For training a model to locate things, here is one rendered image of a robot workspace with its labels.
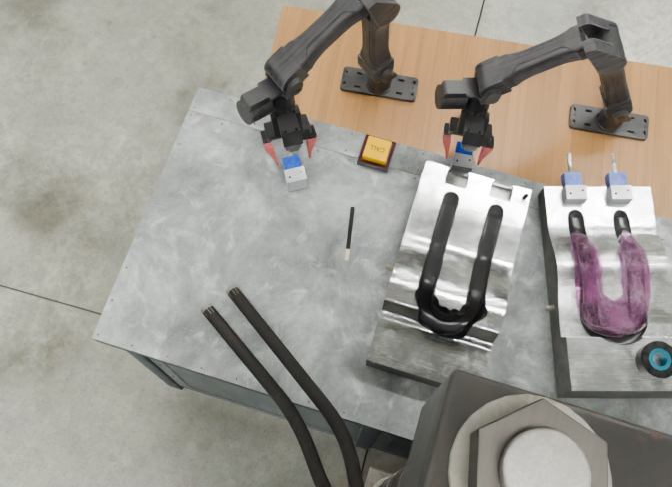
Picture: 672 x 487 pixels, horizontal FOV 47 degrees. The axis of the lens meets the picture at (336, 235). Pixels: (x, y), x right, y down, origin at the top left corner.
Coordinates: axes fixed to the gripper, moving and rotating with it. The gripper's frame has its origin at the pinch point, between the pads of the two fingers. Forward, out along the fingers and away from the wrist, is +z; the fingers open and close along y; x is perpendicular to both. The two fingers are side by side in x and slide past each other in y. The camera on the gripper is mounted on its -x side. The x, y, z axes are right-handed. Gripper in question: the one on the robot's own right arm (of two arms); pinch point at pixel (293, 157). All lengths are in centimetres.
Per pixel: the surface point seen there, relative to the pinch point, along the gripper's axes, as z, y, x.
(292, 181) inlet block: 7.2, -1.2, 0.7
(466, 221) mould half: 14.9, 35.8, -19.3
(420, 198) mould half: 10.9, 27.0, -12.2
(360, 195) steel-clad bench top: 14.7, 14.6, -1.4
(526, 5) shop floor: 40, 110, 121
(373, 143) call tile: 6.0, 20.8, 6.8
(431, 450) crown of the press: -58, -2, -119
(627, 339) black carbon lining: 34, 63, -49
